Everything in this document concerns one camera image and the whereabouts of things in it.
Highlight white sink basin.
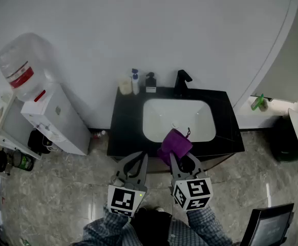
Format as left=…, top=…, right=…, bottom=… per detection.
left=142, top=98, right=217, bottom=143

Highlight person's dark trousers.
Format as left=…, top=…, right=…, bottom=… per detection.
left=132, top=206, right=173, bottom=246

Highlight black pot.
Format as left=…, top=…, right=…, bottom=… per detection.
left=0, top=149, right=9, bottom=174

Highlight clear water jug red label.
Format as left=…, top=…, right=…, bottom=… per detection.
left=0, top=32, right=53, bottom=103

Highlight green bottle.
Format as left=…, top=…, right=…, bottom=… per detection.
left=250, top=93, right=265, bottom=111

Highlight black soap dispenser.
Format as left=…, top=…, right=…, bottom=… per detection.
left=145, top=72, right=157, bottom=93

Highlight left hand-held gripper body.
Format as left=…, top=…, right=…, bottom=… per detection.
left=107, top=172, right=148, bottom=218

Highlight black faucet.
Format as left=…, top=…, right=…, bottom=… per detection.
left=174, top=70, right=194, bottom=98

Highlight white water dispenser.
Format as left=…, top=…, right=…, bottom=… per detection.
left=20, top=82, right=92, bottom=156

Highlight purple cloth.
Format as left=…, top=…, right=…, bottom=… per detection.
left=157, top=128, right=194, bottom=167

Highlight person's left forearm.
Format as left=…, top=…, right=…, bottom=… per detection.
left=71, top=204, right=140, bottom=246

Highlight black trash bin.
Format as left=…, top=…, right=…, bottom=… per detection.
left=268, top=116, right=298, bottom=163

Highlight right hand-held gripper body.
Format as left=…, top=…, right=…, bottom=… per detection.
left=168, top=172, right=214, bottom=211

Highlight white shelf cabinet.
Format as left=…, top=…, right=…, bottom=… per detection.
left=0, top=88, right=42, bottom=161

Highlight green labelled can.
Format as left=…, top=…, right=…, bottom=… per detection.
left=12, top=149, right=35, bottom=172

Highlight white bottle with blue cap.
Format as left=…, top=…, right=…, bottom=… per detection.
left=131, top=68, right=141, bottom=95

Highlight black bag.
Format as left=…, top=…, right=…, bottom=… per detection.
left=27, top=130, right=53, bottom=155

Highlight person's right forearm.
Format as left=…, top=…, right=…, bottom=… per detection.
left=169, top=205, right=233, bottom=246

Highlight cream mug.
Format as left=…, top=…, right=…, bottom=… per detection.
left=118, top=74, right=134, bottom=95

